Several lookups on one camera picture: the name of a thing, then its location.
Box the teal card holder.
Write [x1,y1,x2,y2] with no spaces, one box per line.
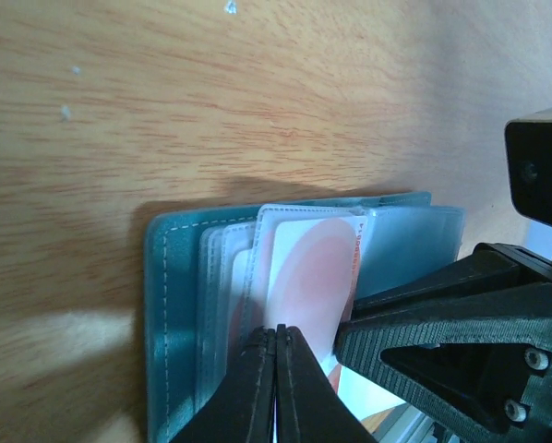
[143,192,465,442]

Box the red and white card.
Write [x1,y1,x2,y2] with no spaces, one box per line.
[264,216,367,374]

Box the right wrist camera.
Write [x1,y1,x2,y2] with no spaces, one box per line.
[504,108,552,226]

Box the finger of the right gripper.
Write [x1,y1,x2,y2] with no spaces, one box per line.
[334,244,552,434]

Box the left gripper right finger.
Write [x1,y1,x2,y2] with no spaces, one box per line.
[276,324,375,443]

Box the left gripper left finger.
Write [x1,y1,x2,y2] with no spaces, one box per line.
[172,328,276,443]

